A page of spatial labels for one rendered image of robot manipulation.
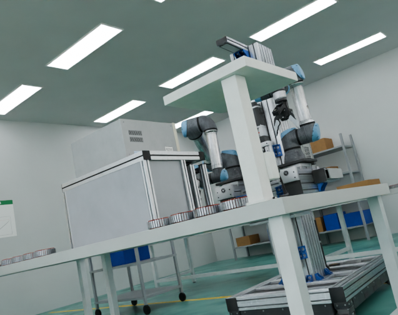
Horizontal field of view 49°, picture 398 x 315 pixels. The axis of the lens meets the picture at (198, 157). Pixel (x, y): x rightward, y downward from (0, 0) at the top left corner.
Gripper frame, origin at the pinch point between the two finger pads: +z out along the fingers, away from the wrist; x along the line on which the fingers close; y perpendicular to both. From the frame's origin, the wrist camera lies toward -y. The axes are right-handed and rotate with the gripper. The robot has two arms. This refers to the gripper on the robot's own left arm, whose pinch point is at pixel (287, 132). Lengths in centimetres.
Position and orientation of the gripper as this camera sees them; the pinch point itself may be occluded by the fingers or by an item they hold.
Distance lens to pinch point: 251.9
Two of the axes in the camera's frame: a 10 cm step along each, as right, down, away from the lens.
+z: 2.0, 9.6, -1.7
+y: 5.9, 0.2, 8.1
